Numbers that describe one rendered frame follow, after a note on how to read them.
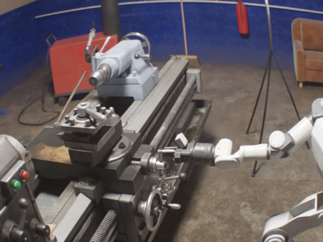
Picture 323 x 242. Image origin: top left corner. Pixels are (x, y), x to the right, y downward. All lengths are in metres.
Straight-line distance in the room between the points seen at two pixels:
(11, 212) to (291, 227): 1.22
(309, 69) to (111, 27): 2.60
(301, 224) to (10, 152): 1.27
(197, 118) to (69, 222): 1.91
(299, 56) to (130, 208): 3.66
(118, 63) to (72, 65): 2.42
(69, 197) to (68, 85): 3.24
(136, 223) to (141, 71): 1.12
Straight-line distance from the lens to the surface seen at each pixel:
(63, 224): 1.56
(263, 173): 3.26
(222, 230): 2.70
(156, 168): 1.79
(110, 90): 2.59
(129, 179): 1.71
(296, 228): 1.77
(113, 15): 4.70
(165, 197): 2.07
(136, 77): 2.50
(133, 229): 1.82
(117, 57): 2.38
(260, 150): 1.64
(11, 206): 1.14
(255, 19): 5.66
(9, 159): 1.15
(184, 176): 2.07
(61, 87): 4.89
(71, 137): 1.65
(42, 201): 1.94
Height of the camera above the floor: 1.81
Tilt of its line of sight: 26 degrees down
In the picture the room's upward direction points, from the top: 6 degrees counter-clockwise
